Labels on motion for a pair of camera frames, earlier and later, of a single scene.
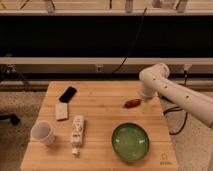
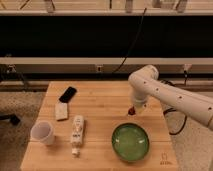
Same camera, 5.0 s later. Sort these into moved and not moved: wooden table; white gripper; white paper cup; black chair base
Moved: white gripper
Not moved: black chair base; white paper cup; wooden table
